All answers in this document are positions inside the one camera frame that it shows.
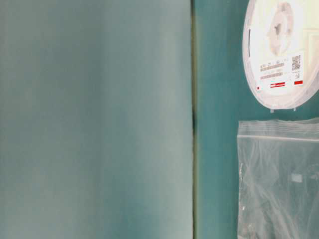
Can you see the white component reel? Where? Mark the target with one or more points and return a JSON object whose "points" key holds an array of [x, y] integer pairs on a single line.
{"points": [[281, 51]]}

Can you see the clear zip bag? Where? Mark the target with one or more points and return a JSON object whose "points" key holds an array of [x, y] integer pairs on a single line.
{"points": [[278, 179]]}

